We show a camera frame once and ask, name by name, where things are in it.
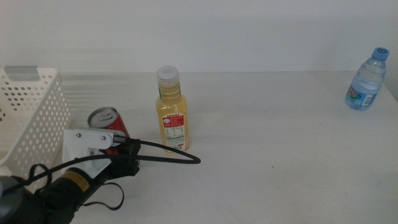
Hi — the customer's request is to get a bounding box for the red cola can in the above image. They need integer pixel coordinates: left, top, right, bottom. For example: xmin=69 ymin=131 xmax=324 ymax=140
xmin=87 ymin=106 xmax=131 ymax=156

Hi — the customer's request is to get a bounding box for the yellow juice bottle white cap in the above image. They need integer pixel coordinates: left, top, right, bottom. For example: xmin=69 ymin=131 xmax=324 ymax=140
xmin=155 ymin=65 xmax=190 ymax=153

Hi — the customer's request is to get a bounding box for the clear water bottle blue cap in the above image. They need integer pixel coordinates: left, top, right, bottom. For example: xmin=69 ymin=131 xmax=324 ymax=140
xmin=345 ymin=47 xmax=390 ymax=111

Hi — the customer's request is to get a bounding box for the white perforated plastic basket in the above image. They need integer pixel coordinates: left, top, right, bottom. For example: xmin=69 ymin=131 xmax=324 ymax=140
xmin=0 ymin=65 xmax=72 ymax=194

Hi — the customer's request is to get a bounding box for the thick black braided cable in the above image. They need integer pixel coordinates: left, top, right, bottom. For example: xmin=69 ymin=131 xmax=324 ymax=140
xmin=0 ymin=135 xmax=201 ymax=195

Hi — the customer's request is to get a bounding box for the thin cable on left arm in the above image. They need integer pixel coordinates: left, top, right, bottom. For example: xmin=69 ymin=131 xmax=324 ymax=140
xmin=81 ymin=182 xmax=125 ymax=211

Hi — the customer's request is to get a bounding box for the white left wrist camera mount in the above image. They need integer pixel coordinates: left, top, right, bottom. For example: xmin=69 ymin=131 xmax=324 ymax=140
xmin=62 ymin=127 xmax=118 ymax=180

